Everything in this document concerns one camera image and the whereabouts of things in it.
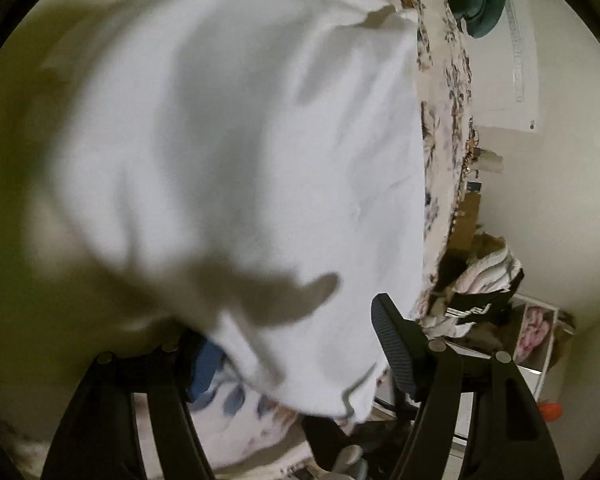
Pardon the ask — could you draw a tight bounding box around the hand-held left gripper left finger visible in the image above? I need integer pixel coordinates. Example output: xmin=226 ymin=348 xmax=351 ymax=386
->
xmin=40 ymin=330 xmax=228 ymax=480

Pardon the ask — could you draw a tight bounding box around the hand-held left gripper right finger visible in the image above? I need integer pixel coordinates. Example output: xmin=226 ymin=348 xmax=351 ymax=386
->
xmin=371 ymin=292 xmax=565 ymax=480

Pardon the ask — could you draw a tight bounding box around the white t-shirt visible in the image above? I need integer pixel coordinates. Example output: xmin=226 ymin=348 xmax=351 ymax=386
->
xmin=25 ymin=0 xmax=428 ymax=423

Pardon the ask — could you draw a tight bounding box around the black garment with white stripes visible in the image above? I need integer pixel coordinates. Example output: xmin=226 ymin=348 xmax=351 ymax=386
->
xmin=445 ymin=270 xmax=526 ymax=326

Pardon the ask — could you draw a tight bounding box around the large cardboard box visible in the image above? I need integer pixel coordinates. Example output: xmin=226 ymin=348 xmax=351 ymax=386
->
xmin=450 ymin=192 xmax=483 ymax=256

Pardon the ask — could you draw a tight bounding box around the open shelf with pink bedding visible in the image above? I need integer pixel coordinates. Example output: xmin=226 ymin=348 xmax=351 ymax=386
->
xmin=512 ymin=295 xmax=576 ymax=376

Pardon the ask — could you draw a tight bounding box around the white bed headboard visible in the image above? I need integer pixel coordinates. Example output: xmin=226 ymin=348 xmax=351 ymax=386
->
xmin=472 ymin=0 xmax=540 ymax=133

